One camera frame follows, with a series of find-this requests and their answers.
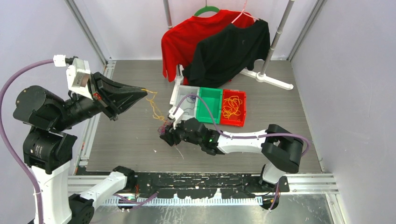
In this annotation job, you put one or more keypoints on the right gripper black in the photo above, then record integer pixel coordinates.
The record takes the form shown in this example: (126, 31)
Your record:
(170, 135)

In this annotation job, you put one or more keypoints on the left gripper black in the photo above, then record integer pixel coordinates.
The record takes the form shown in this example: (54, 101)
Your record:
(112, 96)

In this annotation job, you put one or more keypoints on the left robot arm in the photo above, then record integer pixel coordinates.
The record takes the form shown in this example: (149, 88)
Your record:
(47, 149)

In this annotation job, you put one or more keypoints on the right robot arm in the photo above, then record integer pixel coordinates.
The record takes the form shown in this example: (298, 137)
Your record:
(282, 149)

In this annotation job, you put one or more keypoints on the white plastic bin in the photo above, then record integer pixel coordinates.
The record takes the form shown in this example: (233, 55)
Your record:
(189, 105)

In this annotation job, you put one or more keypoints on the green plastic bin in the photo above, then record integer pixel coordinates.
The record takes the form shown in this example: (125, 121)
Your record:
(213, 99)

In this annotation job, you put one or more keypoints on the red plastic bin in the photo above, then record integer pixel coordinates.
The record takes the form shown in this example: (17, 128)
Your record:
(233, 109)

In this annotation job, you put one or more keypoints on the red t-shirt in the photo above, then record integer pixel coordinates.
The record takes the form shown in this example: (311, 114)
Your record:
(179, 43)

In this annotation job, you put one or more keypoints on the black t-shirt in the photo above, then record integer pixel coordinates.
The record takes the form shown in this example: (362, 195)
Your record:
(220, 57)

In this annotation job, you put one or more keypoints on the white clothes rack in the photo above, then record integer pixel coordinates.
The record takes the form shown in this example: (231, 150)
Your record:
(259, 76)

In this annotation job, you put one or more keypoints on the green clothes hanger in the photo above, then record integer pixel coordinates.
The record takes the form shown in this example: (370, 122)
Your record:
(206, 9)

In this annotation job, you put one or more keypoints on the pink clothes hanger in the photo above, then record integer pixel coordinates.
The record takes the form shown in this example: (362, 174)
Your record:
(243, 13)

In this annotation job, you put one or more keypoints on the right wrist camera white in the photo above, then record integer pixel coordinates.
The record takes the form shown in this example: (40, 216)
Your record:
(176, 115)

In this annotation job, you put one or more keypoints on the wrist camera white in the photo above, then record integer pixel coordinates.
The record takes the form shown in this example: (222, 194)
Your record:
(78, 74)
(176, 115)

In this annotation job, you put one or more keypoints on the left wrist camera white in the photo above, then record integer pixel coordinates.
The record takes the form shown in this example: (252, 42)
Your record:
(78, 74)

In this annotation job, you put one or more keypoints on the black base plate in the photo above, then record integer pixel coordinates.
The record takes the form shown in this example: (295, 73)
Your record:
(198, 185)

